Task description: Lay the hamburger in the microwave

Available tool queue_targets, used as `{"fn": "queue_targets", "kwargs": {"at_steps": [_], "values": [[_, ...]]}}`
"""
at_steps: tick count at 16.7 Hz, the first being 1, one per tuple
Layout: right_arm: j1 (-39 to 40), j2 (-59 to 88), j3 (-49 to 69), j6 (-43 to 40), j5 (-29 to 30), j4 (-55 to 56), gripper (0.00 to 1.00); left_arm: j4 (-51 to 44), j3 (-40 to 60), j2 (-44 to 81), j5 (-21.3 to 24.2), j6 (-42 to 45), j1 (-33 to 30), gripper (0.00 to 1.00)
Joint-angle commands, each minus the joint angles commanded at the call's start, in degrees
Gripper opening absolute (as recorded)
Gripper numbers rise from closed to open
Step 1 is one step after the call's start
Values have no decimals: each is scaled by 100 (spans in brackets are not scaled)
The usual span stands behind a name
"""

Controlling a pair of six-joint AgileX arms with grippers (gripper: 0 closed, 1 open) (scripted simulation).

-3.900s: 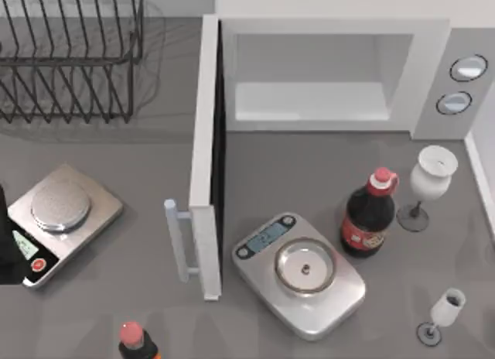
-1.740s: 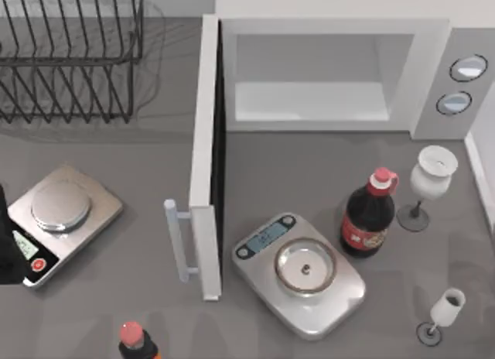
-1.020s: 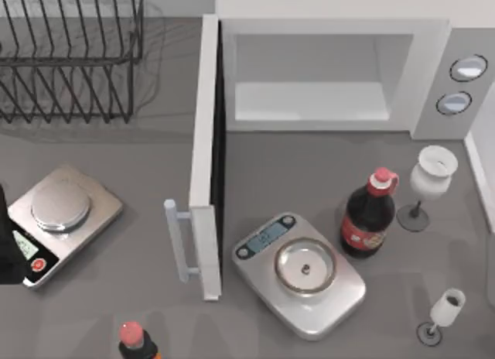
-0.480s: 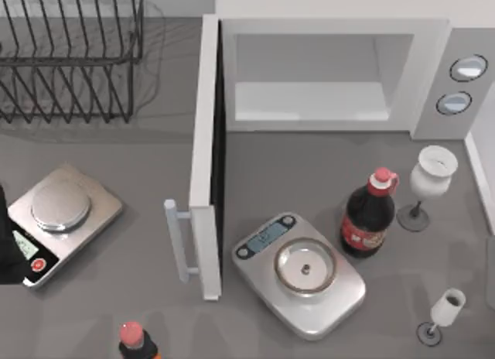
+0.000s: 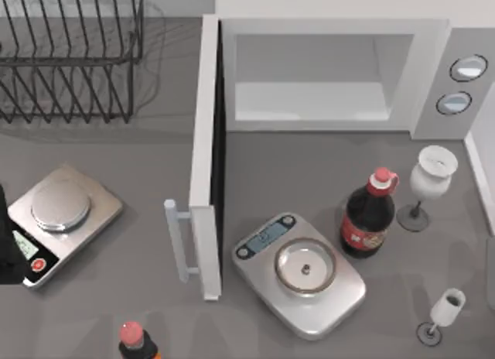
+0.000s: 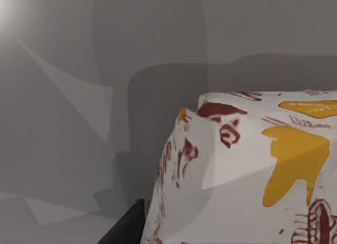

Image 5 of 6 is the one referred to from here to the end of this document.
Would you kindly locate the small round microwave knob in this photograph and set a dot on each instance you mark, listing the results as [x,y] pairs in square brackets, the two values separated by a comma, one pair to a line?
[454,103]

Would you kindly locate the white microwave door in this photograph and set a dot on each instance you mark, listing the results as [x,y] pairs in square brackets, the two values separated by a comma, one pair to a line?
[205,158]

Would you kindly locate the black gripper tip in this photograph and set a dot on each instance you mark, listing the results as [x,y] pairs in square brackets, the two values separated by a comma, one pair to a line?
[8,243]

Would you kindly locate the large round microwave knob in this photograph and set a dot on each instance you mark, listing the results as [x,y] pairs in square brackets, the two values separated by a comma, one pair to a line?
[468,68]

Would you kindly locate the small white wine glass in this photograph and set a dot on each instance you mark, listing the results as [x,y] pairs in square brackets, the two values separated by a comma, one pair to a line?
[444,308]

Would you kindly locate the large white goblet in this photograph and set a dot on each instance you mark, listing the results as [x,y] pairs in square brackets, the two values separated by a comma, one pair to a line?
[429,177]

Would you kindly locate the small red capped bottle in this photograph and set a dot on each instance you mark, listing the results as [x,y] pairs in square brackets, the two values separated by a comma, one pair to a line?
[136,341]

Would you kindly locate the large dark cola bottle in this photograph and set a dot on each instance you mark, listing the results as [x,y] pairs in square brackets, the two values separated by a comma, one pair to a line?
[367,216]

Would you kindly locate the pale microwave oven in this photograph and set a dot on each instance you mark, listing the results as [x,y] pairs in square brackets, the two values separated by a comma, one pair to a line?
[332,76]

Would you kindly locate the silver scale with red button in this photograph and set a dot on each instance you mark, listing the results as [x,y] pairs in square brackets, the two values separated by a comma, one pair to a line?
[63,219]

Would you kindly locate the silver scale with blue display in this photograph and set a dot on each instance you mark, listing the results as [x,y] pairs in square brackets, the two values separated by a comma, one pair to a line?
[301,275]

